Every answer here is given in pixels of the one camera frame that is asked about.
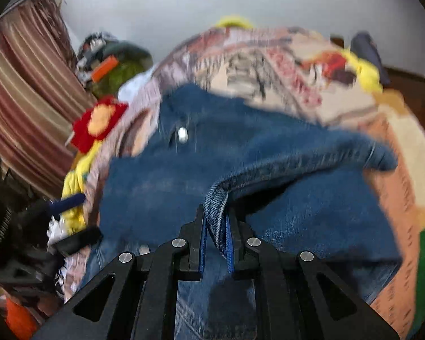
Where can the pile of small clutter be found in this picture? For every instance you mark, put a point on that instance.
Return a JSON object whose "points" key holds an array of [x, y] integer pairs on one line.
{"points": [[92, 47]]}

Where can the white cloth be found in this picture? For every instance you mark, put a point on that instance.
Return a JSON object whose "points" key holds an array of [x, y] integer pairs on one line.
{"points": [[136, 86]]}

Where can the red and orange plush flower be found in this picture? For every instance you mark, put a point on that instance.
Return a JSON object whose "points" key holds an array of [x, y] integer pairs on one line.
{"points": [[81, 138]]}

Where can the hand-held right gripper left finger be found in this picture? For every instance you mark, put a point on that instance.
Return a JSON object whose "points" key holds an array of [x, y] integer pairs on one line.
{"points": [[203, 249]]}

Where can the orange box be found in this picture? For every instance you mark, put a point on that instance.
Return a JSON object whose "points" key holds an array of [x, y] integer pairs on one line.
{"points": [[105, 68]]}

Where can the yellow printed cloth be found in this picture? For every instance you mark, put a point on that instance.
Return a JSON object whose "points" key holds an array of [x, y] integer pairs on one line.
{"points": [[74, 180]]}

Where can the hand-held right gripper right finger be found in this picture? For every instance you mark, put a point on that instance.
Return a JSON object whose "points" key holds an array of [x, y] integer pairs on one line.
{"points": [[229, 249]]}

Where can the dark blue cloth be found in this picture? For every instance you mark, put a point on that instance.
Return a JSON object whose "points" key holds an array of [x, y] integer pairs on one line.
{"points": [[370, 56]]}

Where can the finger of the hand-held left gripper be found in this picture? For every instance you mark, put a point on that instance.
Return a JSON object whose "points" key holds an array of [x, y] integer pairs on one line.
{"points": [[79, 239], [69, 203]]}

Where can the printed blanket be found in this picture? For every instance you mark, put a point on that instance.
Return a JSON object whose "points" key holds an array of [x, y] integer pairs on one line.
{"points": [[269, 63]]}

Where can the striped curtain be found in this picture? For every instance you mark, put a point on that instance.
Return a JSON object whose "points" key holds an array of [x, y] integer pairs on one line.
{"points": [[21, 95]]}

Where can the orange clothing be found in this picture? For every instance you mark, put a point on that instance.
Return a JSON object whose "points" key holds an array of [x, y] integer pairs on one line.
{"points": [[19, 320]]}

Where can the blue denim jeans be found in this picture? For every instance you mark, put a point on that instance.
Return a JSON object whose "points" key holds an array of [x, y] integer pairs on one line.
{"points": [[233, 141]]}

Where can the yellow bed sheet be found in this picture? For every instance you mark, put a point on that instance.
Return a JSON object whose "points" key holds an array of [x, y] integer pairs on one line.
{"points": [[368, 74]]}

